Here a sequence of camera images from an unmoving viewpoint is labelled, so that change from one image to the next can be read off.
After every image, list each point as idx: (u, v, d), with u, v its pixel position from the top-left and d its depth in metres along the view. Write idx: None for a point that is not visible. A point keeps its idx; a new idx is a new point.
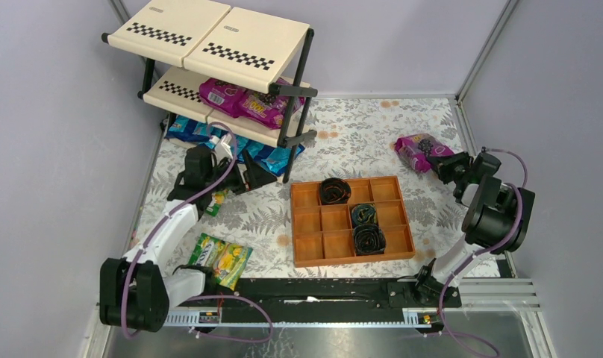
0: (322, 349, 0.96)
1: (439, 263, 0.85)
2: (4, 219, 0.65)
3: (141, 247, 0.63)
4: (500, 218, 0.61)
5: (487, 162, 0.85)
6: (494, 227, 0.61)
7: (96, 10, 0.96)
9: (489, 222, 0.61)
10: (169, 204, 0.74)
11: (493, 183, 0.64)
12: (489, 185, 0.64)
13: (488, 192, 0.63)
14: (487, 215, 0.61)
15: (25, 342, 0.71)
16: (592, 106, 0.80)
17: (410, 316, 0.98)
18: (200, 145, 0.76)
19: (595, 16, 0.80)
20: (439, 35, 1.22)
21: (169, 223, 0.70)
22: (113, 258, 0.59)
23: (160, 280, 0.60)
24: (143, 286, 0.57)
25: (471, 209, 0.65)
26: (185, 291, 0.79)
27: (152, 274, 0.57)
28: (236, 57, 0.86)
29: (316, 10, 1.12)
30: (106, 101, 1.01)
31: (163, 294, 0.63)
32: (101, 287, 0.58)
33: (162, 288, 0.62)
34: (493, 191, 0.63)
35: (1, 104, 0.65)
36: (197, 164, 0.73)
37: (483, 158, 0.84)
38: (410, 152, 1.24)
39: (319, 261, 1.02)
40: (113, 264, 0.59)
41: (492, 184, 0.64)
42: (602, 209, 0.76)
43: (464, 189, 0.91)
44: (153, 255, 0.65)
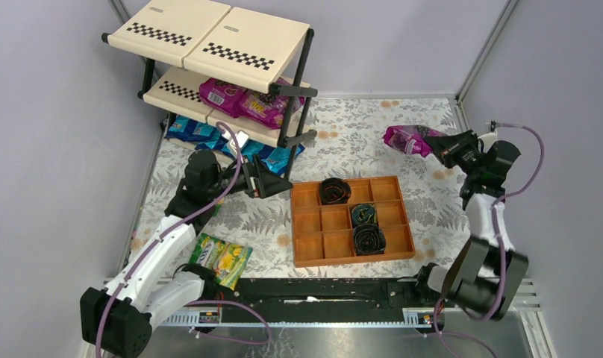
0: (322, 349, 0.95)
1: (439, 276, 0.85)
2: (4, 219, 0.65)
3: (122, 282, 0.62)
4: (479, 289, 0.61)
5: (504, 158, 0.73)
6: (473, 299, 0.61)
7: (96, 10, 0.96)
9: (466, 294, 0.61)
10: (166, 221, 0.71)
11: (479, 251, 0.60)
12: (472, 255, 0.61)
13: (472, 263, 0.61)
14: (466, 287, 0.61)
15: (24, 342, 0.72)
16: (592, 106, 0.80)
17: (410, 316, 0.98)
18: (205, 152, 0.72)
19: (595, 16, 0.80)
20: (439, 35, 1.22)
21: (158, 250, 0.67)
22: (93, 288, 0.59)
23: (139, 312, 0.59)
24: (117, 322, 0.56)
25: (452, 271, 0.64)
26: (177, 304, 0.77)
27: (128, 314, 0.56)
28: (236, 57, 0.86)
29: (316, 10, 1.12)
30: (106, 101, 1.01)
31: (146, 324, 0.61)
32: (83, 315, 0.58)
33: (144, 318, 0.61)
34: (477, 261, 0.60)
35: (1, 104, 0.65)
36: (198, 177, 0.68)
37: (498, 154, 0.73)
38: (405, 136, 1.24)
39: (319, 262, 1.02)
40: (90, 296, 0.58)
41: (477, 253, 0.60)
42: (602, 209, 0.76)
43: (472, 189, 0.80)
44: (133, 291, 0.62)
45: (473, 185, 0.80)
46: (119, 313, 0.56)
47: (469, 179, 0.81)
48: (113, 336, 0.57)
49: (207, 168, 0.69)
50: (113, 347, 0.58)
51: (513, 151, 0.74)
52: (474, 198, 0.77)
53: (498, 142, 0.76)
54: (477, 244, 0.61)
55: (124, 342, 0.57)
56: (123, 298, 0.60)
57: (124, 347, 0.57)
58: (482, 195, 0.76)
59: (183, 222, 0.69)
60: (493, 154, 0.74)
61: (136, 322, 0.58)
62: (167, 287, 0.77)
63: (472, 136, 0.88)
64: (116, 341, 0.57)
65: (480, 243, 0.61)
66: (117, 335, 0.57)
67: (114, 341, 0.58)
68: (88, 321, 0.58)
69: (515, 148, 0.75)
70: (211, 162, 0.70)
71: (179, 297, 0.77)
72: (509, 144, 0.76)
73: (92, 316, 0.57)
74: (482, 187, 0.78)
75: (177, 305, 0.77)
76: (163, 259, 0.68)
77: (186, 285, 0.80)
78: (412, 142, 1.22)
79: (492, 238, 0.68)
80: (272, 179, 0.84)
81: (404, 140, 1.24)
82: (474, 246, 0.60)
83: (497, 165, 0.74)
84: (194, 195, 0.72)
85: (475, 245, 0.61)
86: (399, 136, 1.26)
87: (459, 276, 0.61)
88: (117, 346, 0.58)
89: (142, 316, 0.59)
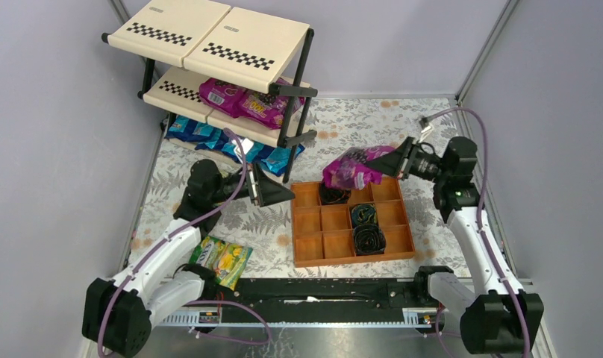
0: (322, 349, 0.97)
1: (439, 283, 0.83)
2: (4, 218, 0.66)
3: (129, 274, 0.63)
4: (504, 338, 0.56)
5: (466, 156, 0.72)
6: (504, 349, 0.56)
7: (96, 10, 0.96)
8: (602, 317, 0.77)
9: (495, 348, 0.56)
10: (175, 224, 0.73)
11: (495, 311, 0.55)
12: (489, 316, 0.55)
13: (490, 324, 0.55)
14: (491, 343, 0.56)
15: (25, 342, 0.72)
16: (592, 106, 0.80)
17: (410, 316, 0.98)
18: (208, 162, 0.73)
19: (595, 16, 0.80)
20: (439, 35, 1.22)
21: (166, 247, 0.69)
22: (101, 278, 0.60)
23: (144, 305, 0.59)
24: (124, 310, 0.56)
25: (469, 326, 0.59)
26: (176, 304, 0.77)
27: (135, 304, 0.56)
28: (236, 57, 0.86)
29: (316, 10, 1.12)
30: (106, 101, 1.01)
31: (147, 321, 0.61)
32: (87, 306, 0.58)
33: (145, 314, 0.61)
34: (497, 321, 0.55)
35: (1, 104, 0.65)
36: (201, 188, 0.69)
37: (460, 156, 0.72)
38: (344, 171, 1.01)
39: (319, 262, 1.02)
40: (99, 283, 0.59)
41: (493, 314, 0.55)
42: (601, 209, 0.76)
43: (446, 198, 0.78)
44: (139, 283, 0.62)
45: (448, 195, 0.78)
46: (127, 301, 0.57)
47: (441, 190, 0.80)
48: (114, 330, 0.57)
49: (210, 179, 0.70)
50: (110, 343, 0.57)
51: (467, 145, 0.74)
52: (454, 214, 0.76)
53: (451, 144, 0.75)
54: (489, 302, 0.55)
55: (125, 334, 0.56)
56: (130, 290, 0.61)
57: (123, 341, 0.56)
58: (463, 209, 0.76)
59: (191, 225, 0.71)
60: (457, 158, 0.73)
61: (139, 315, 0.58)
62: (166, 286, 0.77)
63: (413, 143, 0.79)
64: (117, 334, 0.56)
65: (492, 299, 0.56)
66: (119, 327, 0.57)
67: (114, 335, 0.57)
68: (91, 312, 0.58)
69: (469, 141, 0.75)
70: (213, 174, 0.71)
71: (179, 296, 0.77)
72: (463, 139, 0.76)
73: (98, 306, 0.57)
74: (455, 195, 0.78)
75: (176, 304, 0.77)
76: (169, 259, 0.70)
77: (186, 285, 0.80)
78: (357, 175, 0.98)
79: (498, 283, 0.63)
80: (272, 187, 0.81)
81: (348, 177, 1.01)
82: (488, 309, 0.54)
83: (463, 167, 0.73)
84: (198, 203, 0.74)
85: (489, 306, 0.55)
86: (340, 176, 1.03)
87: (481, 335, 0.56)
88: (114, 341, 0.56)
89: (145, 310, 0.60)
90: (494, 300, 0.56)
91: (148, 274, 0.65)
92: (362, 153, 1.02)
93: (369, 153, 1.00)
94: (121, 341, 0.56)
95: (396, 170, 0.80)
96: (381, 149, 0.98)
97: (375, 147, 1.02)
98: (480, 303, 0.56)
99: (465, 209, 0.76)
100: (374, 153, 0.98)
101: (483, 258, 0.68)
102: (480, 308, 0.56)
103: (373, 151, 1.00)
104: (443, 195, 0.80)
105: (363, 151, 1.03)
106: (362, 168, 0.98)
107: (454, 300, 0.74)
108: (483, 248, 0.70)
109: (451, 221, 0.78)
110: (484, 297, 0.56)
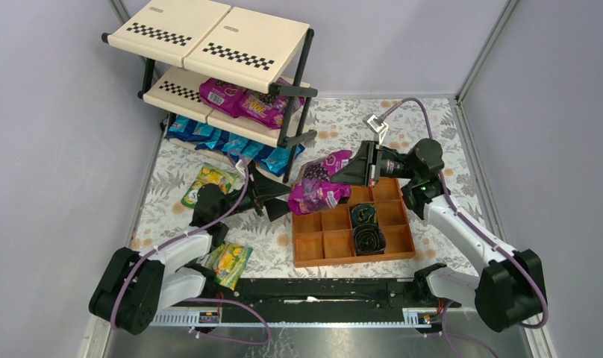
0: (322, 349, 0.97)
1: (439, 283, 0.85)
2: (4, 219, 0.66)
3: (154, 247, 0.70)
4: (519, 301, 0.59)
5: (436, 162, 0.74)
6: (525, 314, 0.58)
7: (96, 10, 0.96)
8: None
9: (517, 316, 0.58)
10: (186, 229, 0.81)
11: (501, 278, 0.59)
12: (498, 286, 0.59)
13: (502, 292, 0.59)
14: (512, 312, 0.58)
15: (25, 341, 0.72)
16: (591, 107, 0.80)
17: (410, 316, 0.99)
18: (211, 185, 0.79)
19: (594, 17, 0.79)
20: (439, 36, 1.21)
21: (185, 240, 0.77)
22: (127, 250, 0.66)
23: (160, 283, 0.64)
24: (143, 281, 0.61)
25: (486, 304, 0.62)
26: (178, 297, 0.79)
27: (154, 274, 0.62)
28: (236, 57, 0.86)
29: (316, 10, 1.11)
30: (106, 101, 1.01)
31: (155, 301, 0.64)
32: (107, 272, 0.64)
33: (157, 294, 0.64)
34: (507, 287, 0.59)
35: (1, 106, 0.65)
36: (208, 212, 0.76)
37: (430, 164, 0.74)
38: (311, 196, 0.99)
39: (319, 261, 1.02)
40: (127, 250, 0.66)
41: (501, 282, 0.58)
42: (601, 209, 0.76)
43: (420, 201, 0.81)
44: (163, 256, 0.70)
45: (417, 193, 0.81)
46: (147, 272, 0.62)
47: (410, 188, 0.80)
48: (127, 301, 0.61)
49: (215, 203, 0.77)
50: (121, 316, 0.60)
51: (434, 151, 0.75)
52: (427, 208, 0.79)
53: (418, 150, 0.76)
54: (495, 272, 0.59)
55: (136, 305, 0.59)
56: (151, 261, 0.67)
57: (133, 312, 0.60)
58: (431, 202, 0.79)
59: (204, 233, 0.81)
60: (427, 167, 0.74)
61: (152, 289, 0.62)
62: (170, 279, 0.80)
63: (375, 148, 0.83)
64: (130, 305, 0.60)
65: (495, 268, 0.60)
66: (133, 297, 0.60)
67: (127, 306, 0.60)
68: (110, 281, 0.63)
69: (434, 143, 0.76)
70: (218, 196, 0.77)
71: (182, 286, 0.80)
72: (430, 141, 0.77)
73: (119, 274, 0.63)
74: (422, 191, 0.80)
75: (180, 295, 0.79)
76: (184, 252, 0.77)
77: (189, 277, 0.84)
78: (328, 194, 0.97)
79: (494, 253, 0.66)
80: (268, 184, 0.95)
81: (318, 199, 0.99)
82: (496, 279, 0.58)
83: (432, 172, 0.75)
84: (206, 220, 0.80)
85: (496, 277, 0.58)
86: (310, 202, 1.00)
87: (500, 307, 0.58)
88: (123, 316, 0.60)
89: (159, 289, 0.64)
90: (497, 268, 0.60)
91: (167, 255, 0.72)
92: (319, 168, 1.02)
93: (326, 167, 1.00)
94: (131, 312, 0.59)
95: (366, 177, 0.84)
96: (337, 159, 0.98)
97: (327, 158, 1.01)
98: (488, 277, 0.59)
99: (434, 201, 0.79)
100: (333, 165, 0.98)
101: (470, 233, 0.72)
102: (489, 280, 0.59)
103: (329, 162, 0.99)
104: (412, 192, 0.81)
105: (318, 165, 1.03)
106: (329, 186, 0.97)
107: (462, 291, 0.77)
108: (466, 226, 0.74)
109: (427, 215, 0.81)
110: (488, 271, 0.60)
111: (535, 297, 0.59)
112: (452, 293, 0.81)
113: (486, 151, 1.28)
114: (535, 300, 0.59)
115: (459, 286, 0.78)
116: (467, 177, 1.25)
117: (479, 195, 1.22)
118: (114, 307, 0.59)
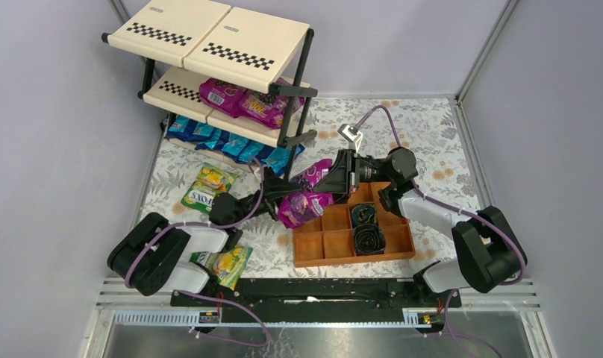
0: (323, 349, 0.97)
1: (436, 278, 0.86)
2: (4, 220, 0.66)
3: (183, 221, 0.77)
4: (499, 259, 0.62)
5: (409, 171, 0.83)
6: (506, 270, 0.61)
7: (96, 10, 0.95)
8: (602, 317, 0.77)
9: (500, 274, 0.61)
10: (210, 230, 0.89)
11: (472, 235, 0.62)
12: (472, 243, 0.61)
13: (476, 246, 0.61)
14: (494, 269, 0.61)
15: (24, 341, 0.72)
16: (592, 107, 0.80)
17: (410, 316, 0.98)
18: (224, 195, 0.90)
19: (595, 17, 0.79)
20: (439, 36, 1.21)
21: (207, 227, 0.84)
22: (157, 213, 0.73)
23: (181, 252, 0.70)
24: (167, 245, 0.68)
25: (468, 268, 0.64)
26: (184, 283, 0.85)
27: (178, 242, 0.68)
28: (236, 57, 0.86)
29: (316, 10, 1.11)
30: (106, 101, 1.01)
31: (169, 269, 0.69)
32: (137, 230, 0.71)
33: (174, 262, 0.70)
34: (480, 244, 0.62)
35: (1, 105, 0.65)
36: (222, 218, 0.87)
37: (406, 174, 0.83)
38: (297, 207, 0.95)
39: (319, 261, 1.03)
40: (158, 215, 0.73)
41: (473, 239, 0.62)
42: (602, 209, 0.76)
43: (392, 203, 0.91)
44: None
45: (391, 195, 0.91)
46: (173, 238, 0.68)
47: (386, 192, 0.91)
48: (147, 260, 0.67)
49: (229, 212, 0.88)
50: (136, 274, 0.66)
51: (408, 161, 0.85)
52: (401, 203, 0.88)
53: (395, 160, 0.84)
54: (464, 230, 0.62)
55: (157, 265, 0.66)
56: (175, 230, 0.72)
57: (151, 271, 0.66)
58: (403, 196, 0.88)
59: (223, 233, 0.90)
60: (403, 176, 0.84)
61: (172, 256, 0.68)
62: (183, 263, 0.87)
63: (352, 156, 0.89)
64: (149, 265, 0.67)
65: (463, 227, 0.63)
66: (154, 257, 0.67)
67: (146, 265, 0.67)
68: (136, 237, 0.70)
69: (407, 153, 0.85)
70: (227, 206, 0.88)
71: (186, 274, 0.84)
72: (402, 151, 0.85)
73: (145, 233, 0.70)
74: (395, 191, 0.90)
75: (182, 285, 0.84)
76: (204, 235, 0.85)
77: (195, 270, 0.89)
78: (313, 201, 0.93)
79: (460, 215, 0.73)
80: (279, 183, 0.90)
81: (304, 209, 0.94)
82: (466, 235, 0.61)
83: (407, 180, 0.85)
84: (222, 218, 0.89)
85: (465, 233, 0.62)
86: (297, 212, 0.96)
87: (481, 266, 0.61)
88: (139, 274, 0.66)
89: (179, 258, 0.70)
90: (466, 227, 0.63)
91: (190, 233, 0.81)
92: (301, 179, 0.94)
93: (307, 177, 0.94)
94: (150, 271, 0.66)
95: (347, 185, 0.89)
96: (318, 169, 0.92)
97: (309, 168, 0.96)
98: (460, 236, 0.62)
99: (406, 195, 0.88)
100: (313, 175, 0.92)
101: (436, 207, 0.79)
102: (462, 240, 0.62)
103: (311, 173, 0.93)
104: (387, 195, 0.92)
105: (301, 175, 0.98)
106: (313, 193, 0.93)
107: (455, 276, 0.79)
108: (433, 205, 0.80)
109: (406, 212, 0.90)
110: (457, 230, 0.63)
111: (512, 251, 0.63)
112: (448, 282, 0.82)
113: (486, 151, 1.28)
114: (512, 255, 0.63)
115: (449, 270, 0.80)
116: (467, 177, 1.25)
117: (479, 195, 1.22)
118: (135, 262, 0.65)
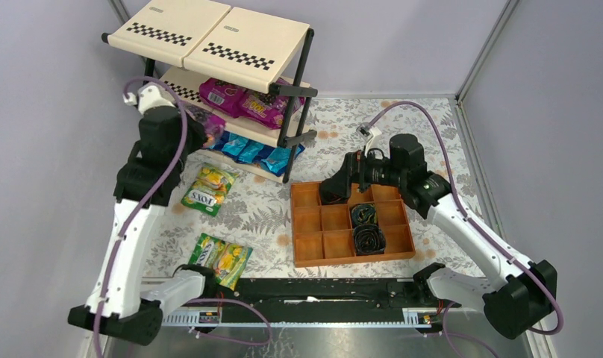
0: (322, 349, 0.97)
1: (442, 287, 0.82)
2: (4, 221, 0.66)
3: (101, 297, 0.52)
4: (536, 318, 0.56)
5: (413, 150, 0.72)
6: (536, 322, 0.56)
7: (95, 10, 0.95)
8: None
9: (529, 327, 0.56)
10: (122, 210, 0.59)
11: (522, 295, 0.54)
12: (519, 303, 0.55)
13: (522, 309, 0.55)
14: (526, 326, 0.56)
15: (22, 342, 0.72)
16: (591, 107, 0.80)
17: (410, 316, 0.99)
18: (160, 110, 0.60)
19: (594, 18, 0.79)
20: (438, 36, 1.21)
21: (127, 245, 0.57)
22: (72, 314, 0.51)
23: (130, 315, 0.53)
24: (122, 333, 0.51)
25: (501, 317, 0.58)
26: (184, 296, 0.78)
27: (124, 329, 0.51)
28: (236, 57, 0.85)
29: (316, 10, 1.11)
30: (105, 101, 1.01)
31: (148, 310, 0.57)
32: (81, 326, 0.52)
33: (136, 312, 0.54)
34: (527, 304, 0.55)
35: (1, 104, 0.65)
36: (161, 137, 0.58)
37: (409, 151, 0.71)
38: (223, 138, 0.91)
39: (319, 261, 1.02)
40: (77, 313, 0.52)
41: (521, 300, 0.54)
42: (602, 209, 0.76)
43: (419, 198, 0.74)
44: (116, 303, 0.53)
45: (417, 192, 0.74)
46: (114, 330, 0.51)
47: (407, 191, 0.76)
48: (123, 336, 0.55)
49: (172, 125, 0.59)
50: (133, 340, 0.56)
51: (410, 139, 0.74)
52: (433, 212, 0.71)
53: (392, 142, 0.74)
54: (515, 290, 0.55)
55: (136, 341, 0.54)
56: (110, 314, 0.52)
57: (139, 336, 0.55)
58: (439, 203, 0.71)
59: (142, 209, 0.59)
60: (407, 154, 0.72)
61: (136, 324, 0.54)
62: (172, 282, 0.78)
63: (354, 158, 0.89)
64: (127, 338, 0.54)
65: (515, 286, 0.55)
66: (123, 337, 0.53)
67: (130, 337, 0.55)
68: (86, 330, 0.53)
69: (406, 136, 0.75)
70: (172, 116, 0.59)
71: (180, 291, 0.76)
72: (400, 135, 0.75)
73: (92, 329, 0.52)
74: (425, 189, 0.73)
75: (181, 299, 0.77)
76: (137, 254, 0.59)
77: (189, 280, 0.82)
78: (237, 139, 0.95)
79: (506, 266, 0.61)
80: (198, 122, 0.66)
81: None
82: (516, 297, 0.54)
83: (413, 159, 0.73)
84: (154, 162, 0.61)
85: (516, 294, 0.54)
86: None
87: (518, 324, 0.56)
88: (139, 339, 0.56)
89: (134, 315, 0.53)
90: (517, 286, 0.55)
91: (118, 285, 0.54)
92: None
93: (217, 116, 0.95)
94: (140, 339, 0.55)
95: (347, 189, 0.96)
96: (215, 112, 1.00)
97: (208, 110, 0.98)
98: (507, 294, 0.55)
99: (440, 202, 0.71)
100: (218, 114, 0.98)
101: (480, 239, 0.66)
102: (509, 297, 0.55)
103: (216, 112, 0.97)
104: (413, 192, 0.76)
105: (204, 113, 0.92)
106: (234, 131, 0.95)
107: (466, 291, 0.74)
108: (477, 234, 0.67)
109: (431, 215, 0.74)
110: (507, 286, 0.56)
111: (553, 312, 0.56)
112: (454, 294, 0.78)
113: (486, 151, 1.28)
114: (546, 306, 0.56)
115: (463, 289, 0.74)
116: (467, 177, 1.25)
117: (479, 195, 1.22)
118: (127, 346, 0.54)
